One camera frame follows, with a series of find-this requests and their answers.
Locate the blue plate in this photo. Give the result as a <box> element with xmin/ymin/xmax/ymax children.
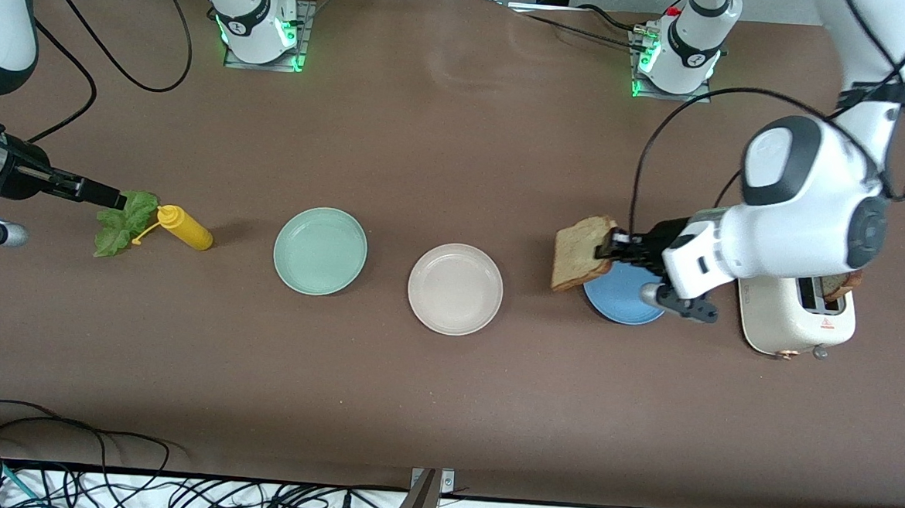
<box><xmin>581</xmin><ymin>259</ymin><xmax>670</xmax><ymax>328</ymax></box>

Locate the black looped floor cable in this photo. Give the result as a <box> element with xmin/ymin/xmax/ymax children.
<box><xmin>0</xmin><ymin>399</ymin><xmax>197</xmax><ymax>508</ymax></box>

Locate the white two-slot toaster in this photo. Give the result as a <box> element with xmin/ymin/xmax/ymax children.
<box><xmin>734</xmin><ymin>265</ymin><xmax>859</xmax><ymax>363</ymax></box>

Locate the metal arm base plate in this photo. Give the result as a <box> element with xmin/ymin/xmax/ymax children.
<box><xmin>224</xmin><ymin>0</ymin><xmax>316</xmax><ymax>73</ymax></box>
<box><xmin>627</xmin><ymin>27</ymin><xmax>717</xmax><ymax>104</ymax></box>

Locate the yellow mustard squeeze bottle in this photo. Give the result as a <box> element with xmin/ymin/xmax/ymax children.
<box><xmin>131</xmin><ymin>203</ymin><xmax>216</xmax><ymax>252</ymax></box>

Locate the black base power cable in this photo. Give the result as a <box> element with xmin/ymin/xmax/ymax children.
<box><xmin>510</xmin><ymin>2</ymin><xmax>651</xmax><ymax>49</ymax></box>

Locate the light crust bread slice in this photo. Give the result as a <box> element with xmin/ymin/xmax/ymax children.
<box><xmin>550</xmin><ymin>213</ymin><xmax>620</xmax><ymax>296</ymax></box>

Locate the beige plate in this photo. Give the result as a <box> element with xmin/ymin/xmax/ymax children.
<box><xmin>405</xmin><ymin>241</ymin><xmax>507</xmax><ymax>339</ymax></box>

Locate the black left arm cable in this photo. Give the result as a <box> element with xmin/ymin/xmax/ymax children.
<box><xmin>628</xmin><ymin>0</ymin><xmax>905</xmax><ymax>247</ymax></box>

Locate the dark crust bread slice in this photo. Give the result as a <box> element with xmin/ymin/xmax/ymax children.
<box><xmin>818</xmin><ymin>267</ymin><xmax>865</xmax><ymax>303</ymax></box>

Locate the green lettuce leaf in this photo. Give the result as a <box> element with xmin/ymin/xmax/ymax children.
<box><xmin>93</xmin><ymin>188</ymin><xmax>161</xmax><ymax>261</ymax></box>

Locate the green plate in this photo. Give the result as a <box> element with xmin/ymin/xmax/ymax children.
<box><xmin>271</xmin><ymin>204</ymin><xmax>371</xmax><ymax>299</ymax></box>

